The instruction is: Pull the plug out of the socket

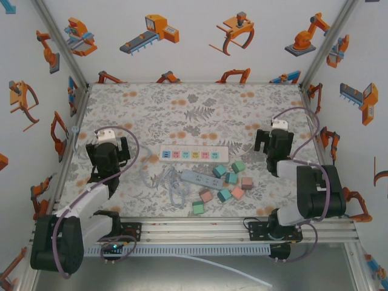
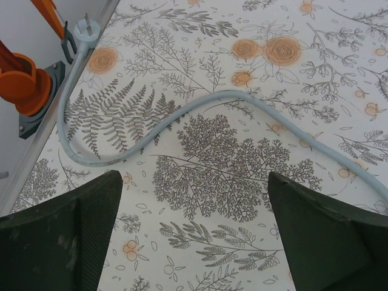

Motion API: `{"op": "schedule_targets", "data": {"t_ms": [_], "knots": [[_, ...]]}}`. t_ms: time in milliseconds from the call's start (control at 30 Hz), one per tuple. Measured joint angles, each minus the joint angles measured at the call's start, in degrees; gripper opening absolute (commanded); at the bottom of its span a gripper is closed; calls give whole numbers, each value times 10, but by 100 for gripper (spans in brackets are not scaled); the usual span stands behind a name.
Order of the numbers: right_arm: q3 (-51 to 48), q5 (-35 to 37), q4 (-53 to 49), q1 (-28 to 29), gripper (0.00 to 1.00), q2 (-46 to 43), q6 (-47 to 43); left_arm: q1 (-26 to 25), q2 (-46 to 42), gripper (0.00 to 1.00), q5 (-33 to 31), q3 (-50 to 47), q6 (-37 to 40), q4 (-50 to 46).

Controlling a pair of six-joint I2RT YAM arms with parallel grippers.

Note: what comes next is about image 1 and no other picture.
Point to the green charger plug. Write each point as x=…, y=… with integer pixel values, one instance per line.
x=198, y=208
x=238, y=166

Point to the white power strip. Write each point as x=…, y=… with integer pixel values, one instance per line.
x=224, y=154

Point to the dusty pink charger plug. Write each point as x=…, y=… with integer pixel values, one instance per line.
x=205, y=196
x=247, y=183

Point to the teal charger plug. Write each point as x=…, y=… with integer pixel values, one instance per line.
x=218, y=171
x=231, y=178
x=224, y=195

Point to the salmon charger plug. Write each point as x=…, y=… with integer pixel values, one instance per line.
x=238, y=193

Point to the grey power strip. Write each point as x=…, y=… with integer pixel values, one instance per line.
x=200, y=179

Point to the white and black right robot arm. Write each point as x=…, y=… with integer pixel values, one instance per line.
x=321, y=194

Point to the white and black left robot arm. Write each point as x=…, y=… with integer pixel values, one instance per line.
x=57, y=242

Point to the floral table mat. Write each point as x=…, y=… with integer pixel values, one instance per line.
x=121, y=100

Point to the aluminium side rail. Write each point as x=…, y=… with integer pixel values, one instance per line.
x=325, y=157
x=79, y=115

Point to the blue conveyor wall sticker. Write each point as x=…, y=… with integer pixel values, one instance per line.
x=376, y=268
x=288, y=77
x=9, y=7
x=72, y=91

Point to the aluminium frame post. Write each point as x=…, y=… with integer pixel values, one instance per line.
x=73, y=66
x=315, y=66

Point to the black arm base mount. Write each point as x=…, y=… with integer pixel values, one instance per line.
x=257, y=232
x=133, y=232

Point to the orange claw wall sticker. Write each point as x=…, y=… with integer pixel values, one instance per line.
x=239, y=25
x=380, y=179
x=18, y=97
x=3, y=160

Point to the conveyor machine wall sticker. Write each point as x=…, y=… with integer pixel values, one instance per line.
x=160, y=28
x=369, y=103

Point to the milling machine wall sticker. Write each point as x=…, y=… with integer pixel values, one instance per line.
x=338, y=51
x=80, y=36

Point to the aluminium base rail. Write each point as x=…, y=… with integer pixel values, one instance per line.
x=197, y=233

